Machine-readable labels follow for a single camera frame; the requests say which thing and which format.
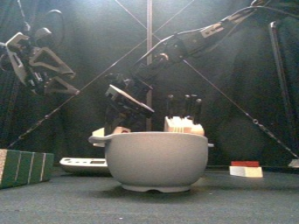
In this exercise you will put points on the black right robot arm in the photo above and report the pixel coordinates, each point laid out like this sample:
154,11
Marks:
194,40

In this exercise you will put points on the red topped toy nigiri sushi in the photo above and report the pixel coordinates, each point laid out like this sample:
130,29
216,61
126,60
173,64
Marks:
246,169

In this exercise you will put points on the diagonal metal brace rod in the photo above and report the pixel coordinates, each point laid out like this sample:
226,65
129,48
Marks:
241,110
98,75

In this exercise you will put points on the white kitchen scale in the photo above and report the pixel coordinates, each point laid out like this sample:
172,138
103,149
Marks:
83,165

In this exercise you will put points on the green box with white stripes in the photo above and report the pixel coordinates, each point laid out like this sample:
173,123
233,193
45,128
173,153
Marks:
23,168

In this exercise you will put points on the small white object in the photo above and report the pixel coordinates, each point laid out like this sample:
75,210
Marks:
294,163

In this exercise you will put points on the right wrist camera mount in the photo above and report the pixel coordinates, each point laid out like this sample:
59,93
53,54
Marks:
129,100

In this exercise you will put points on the vertical metal frame post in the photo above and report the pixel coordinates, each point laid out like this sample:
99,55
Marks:
150,43

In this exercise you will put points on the dark side frame post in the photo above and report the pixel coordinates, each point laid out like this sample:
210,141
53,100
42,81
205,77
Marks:
282,87

